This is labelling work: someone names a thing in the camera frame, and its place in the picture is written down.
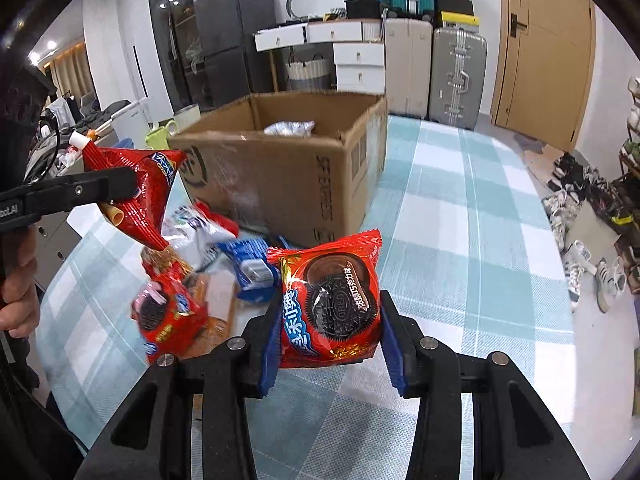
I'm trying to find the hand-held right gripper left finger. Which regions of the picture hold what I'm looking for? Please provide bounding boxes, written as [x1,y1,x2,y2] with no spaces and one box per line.
[75,294,283,480]

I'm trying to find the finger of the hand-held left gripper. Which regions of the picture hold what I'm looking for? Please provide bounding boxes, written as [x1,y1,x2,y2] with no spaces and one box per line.
[27,166,143,221]

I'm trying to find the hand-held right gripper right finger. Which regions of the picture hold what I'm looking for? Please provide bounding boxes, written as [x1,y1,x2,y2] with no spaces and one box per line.
[378,290,591,480]

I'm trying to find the red triangular snack bag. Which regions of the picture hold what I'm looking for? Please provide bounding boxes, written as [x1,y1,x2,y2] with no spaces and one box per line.
[81,141,188,252]

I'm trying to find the red chocolate cookie packet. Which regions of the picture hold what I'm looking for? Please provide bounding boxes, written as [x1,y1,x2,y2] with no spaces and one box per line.
[265,228,383,368]
[131,260,211,366]

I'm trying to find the blue cookie packet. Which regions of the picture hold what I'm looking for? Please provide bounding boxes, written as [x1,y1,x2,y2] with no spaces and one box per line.
[218,236,281,303]

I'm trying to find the purple white snack packet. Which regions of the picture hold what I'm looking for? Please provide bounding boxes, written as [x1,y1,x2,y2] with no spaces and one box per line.
[161,202,240,253]

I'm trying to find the brown cardboard box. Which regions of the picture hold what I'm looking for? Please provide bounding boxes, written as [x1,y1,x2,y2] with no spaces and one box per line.
[167,91,388,250]

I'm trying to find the person's left forearm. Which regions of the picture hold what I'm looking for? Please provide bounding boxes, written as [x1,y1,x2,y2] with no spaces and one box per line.
[0,330,86,480]

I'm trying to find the person's left hand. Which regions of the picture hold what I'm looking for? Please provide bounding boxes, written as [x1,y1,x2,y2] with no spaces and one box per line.
[0,227,42,339]

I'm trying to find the beige curtains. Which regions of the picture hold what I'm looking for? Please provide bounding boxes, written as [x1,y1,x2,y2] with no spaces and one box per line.
[50,42,96,101]

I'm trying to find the grey side cabinet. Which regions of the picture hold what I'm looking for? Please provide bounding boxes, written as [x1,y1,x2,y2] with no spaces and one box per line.
[32,210,88,291]

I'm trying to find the white electric kettle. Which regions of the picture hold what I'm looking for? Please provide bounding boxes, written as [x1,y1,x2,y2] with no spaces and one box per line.
[111,97,153,133]

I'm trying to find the green mug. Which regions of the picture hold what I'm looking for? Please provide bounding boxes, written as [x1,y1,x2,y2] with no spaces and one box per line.
[145,120,179,150]

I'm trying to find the white tumbler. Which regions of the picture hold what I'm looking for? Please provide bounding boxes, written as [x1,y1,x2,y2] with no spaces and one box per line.
[172,104,200,128]

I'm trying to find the checked tablecloth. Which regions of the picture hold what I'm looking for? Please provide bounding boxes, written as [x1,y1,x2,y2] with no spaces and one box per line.
[35,112,576,480]

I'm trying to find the dark glass cabinet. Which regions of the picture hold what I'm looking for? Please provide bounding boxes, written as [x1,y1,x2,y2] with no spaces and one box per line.
[147,0,201,111]

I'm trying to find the black refrigerator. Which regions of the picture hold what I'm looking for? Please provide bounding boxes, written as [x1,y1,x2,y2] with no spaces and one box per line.
[192,0,278,108]

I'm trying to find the pile of shoes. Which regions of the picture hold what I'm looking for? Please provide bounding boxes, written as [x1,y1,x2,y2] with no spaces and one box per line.
[542,152,640,313]

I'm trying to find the woven basket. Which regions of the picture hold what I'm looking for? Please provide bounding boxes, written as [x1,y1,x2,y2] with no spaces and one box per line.
[285,54,335,92]

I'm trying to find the patterned door mat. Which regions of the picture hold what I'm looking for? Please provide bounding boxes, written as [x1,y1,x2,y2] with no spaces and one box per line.
[515,132,558,156]

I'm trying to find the white drawer desk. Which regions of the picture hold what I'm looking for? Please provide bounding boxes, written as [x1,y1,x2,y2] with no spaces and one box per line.
[254,19,387,96]

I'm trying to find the silver suitcase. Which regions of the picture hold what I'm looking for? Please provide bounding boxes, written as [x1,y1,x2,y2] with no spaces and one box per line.
[428,25,488,131]

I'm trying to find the beige suitcase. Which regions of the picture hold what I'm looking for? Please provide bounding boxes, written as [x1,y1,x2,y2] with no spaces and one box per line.
[382,16,434,121]

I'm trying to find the shoe rack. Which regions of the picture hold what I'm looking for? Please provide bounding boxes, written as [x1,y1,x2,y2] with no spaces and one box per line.
[620,77,640,186]

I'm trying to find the wooden door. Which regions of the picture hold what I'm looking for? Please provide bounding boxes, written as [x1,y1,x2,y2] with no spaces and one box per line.
[490,0,598,153]

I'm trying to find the yellow black shoe box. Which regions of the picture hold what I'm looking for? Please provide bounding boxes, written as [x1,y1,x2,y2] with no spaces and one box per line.
[437,12,481,30]

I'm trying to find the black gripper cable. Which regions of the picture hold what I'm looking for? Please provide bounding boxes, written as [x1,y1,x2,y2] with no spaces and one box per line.
[40,114,62,179]

